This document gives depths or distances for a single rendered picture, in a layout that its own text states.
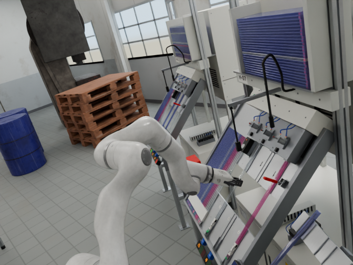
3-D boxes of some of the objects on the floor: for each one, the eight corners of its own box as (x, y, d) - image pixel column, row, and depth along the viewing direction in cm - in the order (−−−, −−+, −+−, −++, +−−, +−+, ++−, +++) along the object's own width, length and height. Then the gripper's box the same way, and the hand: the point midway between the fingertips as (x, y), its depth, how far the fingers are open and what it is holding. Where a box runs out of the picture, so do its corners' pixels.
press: (104, 104, 842) (65, -10, 745) (130, 108, 740) (89, -24, 642) (51, 126, 763) (0, 1, 666) (71, 133, 661) (15, -13, 564)
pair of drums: (39, 147, 624) (21, 105, 594) (60, 159, 532) (40, 110, 502) (0, 164, 584) (-22, 120, 554) (16, 180, 492) (-10, 128, 462)
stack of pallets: (123, 117, 682) (109, 73, 650) (152, 118, 620) (138, 70, 587) (69, 144, 594) (50, 95, 562) (97, 149, 532) (78, 94, 499)
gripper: (199, 174, 155) (231, 182, 161) (210, 189, 141) (245, 197, 147) (204, 161, 154) (237, 169, 160) (216, 174, 139) (251, 182, 145)
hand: (237, 181), depth 152 cm, fingers closed, pressing on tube
